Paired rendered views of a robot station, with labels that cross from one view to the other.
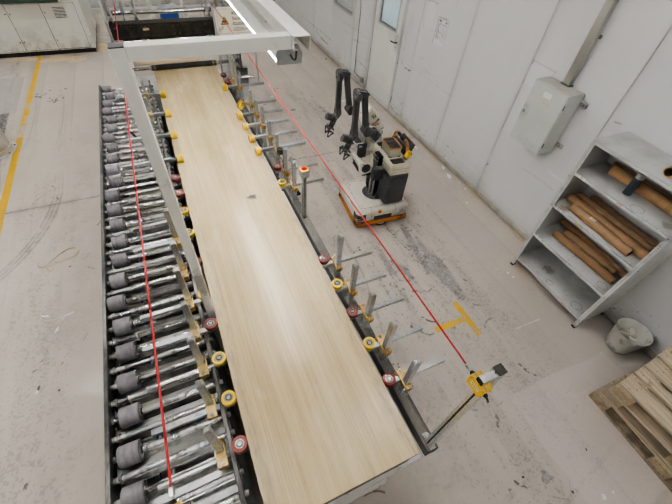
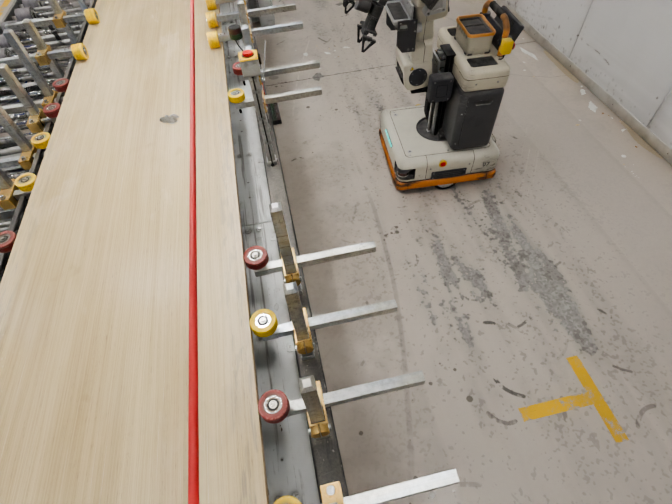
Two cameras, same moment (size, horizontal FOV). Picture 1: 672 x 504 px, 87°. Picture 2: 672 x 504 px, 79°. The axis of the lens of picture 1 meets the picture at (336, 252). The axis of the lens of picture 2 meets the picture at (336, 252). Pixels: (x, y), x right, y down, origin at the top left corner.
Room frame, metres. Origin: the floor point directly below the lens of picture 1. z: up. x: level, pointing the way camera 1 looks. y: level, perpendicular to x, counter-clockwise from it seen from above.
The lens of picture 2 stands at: (1.05, -0.45, 1.98)
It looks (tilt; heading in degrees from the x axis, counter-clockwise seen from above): 53 degrees down; 20
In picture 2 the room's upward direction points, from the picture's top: 5 degrees counter-clockwise
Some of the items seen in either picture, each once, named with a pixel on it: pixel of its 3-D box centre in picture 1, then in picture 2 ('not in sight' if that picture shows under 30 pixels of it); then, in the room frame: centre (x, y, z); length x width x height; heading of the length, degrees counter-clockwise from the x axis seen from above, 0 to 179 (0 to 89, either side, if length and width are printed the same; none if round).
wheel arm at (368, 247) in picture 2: (346, 258); (315, 258); (1.84, -0.09, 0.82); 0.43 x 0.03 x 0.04; 118
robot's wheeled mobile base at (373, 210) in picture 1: (372, 199); (435, 142); (3.42, -0.38, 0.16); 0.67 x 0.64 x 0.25; 114
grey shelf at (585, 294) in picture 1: (599, 237); not in sight; (2.45, -2.38, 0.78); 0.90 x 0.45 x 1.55; 28
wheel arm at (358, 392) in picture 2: (376, 307); (347, 395); (1.40, -0.32, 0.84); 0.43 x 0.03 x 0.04; 118
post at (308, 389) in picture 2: (368, 313); (316, 414); (1.32, -0.26, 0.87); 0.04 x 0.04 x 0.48; 28
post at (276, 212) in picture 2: (338, 257); (287, 256); (1.76, -0.02, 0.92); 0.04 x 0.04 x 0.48; 28
